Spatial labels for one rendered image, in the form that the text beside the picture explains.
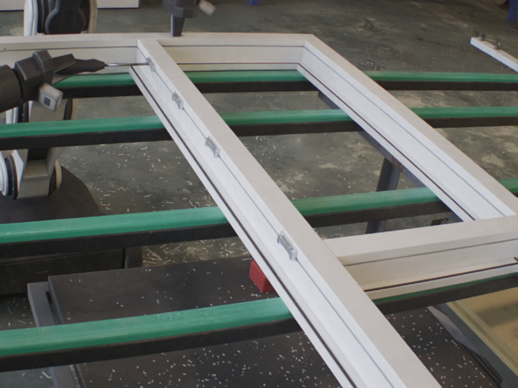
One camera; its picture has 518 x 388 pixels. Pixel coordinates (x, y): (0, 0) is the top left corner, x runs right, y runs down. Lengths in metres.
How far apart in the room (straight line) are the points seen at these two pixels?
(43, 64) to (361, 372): 0.87
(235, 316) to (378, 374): 0.22
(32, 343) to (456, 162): 0.82
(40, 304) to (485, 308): 0.88
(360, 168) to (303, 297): 2.41
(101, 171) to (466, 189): 1.96
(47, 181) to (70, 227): 1.25
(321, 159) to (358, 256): 2.39
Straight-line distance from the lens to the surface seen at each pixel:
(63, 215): 2.47
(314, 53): 1.83
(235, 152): 1.25
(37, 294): 1.50
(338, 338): 0.97
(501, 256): 1.25
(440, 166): 1.43
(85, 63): 1.56
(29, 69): 1.50
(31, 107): 2.10
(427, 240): 1.13
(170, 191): 2.99
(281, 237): 1.06
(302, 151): 3.47
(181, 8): 1.68
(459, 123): 1.86
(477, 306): 1.57
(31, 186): 2.39
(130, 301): 1.45
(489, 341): 1.51
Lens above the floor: 1.49
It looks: 28 degrees down
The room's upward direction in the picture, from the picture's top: 9 degrees clockwise
